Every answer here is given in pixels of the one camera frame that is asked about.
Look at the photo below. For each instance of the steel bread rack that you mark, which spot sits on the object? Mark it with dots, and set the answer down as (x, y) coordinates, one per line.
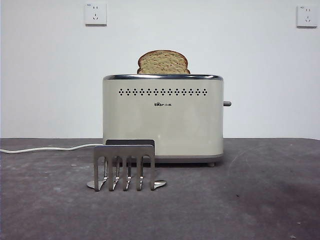
(125, 151)

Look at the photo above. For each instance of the beige two-slot toaster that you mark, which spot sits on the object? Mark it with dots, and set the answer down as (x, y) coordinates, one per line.
(175, 125)

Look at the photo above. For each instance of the white wall socket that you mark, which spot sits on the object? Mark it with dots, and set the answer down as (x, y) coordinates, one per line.
(307, 16)
(95, 14)

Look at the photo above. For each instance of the brown bread slice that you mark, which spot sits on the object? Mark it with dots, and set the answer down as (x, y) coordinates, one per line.
(163, 65)

